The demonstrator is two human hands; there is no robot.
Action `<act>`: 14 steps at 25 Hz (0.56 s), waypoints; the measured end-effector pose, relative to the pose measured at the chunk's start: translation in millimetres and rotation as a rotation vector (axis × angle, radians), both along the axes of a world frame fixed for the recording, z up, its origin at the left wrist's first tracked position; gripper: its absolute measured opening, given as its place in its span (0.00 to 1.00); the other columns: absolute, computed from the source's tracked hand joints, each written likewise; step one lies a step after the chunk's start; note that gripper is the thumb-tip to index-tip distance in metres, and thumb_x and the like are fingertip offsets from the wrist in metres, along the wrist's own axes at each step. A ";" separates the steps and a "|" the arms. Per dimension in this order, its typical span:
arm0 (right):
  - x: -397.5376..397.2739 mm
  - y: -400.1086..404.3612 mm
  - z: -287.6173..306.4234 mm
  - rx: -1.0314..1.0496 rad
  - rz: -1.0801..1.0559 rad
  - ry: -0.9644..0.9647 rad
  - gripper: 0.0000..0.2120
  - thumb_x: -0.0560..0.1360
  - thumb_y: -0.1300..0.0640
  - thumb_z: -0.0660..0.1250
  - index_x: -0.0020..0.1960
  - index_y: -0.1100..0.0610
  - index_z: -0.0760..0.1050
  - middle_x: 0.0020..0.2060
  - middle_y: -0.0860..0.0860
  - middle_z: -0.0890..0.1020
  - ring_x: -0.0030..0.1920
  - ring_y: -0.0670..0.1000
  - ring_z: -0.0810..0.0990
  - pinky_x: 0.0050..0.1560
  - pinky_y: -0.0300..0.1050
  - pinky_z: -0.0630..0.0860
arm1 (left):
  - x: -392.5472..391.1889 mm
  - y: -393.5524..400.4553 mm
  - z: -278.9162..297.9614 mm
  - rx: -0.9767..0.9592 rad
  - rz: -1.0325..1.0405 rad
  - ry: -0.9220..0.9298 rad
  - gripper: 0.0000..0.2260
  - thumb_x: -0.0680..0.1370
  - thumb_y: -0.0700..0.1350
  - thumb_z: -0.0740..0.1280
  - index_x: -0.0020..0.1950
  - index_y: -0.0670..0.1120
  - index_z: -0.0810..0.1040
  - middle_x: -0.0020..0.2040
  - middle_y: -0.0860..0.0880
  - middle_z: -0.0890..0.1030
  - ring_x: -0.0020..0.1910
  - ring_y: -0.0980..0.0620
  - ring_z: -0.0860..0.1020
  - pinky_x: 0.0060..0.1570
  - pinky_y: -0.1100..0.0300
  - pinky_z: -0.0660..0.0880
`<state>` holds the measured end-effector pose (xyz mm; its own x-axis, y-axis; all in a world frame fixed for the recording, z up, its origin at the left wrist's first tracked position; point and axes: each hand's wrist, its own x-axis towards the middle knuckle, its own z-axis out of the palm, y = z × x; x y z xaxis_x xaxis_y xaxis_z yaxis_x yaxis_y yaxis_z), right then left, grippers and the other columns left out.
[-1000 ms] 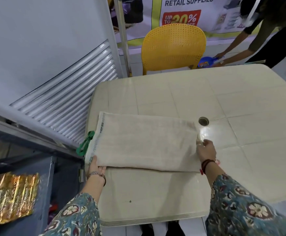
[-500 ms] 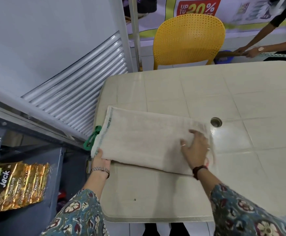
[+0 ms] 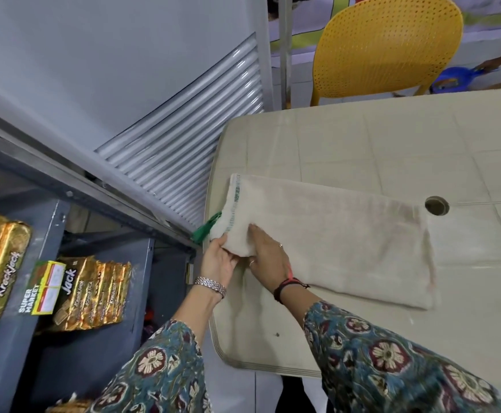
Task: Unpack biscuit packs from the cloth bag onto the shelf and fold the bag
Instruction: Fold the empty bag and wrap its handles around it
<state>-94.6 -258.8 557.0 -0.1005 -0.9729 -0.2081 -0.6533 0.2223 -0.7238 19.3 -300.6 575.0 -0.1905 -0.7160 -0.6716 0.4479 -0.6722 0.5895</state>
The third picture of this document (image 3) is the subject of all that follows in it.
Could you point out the person's right hand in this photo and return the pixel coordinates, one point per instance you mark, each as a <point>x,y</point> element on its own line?
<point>272,262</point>

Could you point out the person's left hand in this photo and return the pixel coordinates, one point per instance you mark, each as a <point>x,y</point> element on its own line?
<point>218,262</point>

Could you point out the row of gold brown packs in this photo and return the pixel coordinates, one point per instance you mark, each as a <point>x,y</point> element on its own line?
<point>69,404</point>

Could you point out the stack of long gold packs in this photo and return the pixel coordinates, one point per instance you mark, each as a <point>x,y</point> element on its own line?
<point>1,270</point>

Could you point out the grey metal shelf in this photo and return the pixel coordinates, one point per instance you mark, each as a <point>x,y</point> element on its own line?
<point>18,361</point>

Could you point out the person's right forearm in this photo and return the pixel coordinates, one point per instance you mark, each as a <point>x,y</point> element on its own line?
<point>384,361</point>

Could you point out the person's left forearm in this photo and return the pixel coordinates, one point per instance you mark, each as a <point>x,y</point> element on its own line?
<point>168,361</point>

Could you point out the yellow shelf price label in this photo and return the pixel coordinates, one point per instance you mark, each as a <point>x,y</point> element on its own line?
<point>189,273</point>

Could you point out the silver wristwatch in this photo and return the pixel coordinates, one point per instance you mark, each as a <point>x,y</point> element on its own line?
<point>209,284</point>

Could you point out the red snack packet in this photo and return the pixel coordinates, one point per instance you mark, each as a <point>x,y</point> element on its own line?
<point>149,316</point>

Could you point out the beige plastic table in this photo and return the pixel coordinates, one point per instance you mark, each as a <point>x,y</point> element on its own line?
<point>405,141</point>

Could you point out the metal pole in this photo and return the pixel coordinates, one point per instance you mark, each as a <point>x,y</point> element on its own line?
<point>286,47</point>

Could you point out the white standing air conditioner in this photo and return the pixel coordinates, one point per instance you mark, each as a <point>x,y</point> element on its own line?
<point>104,60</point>

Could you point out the yellow plastic chair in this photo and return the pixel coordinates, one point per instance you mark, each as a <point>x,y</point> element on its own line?
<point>384,42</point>

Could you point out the green white promotional banner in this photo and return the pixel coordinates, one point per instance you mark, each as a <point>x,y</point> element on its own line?
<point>310,17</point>

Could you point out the blue dustpan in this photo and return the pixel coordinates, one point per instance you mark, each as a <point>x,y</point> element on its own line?
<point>453,79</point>

